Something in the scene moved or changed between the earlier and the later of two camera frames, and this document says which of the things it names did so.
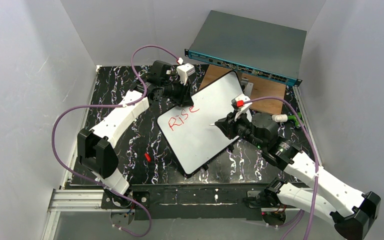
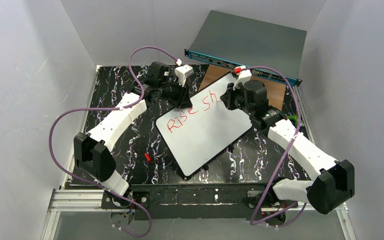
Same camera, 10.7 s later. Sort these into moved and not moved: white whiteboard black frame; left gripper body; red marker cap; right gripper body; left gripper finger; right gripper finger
Moved: right gripper body; right gripper finger
Not moved: left gripper finger; white whiteboard black frame; red marker cap; left gripper body
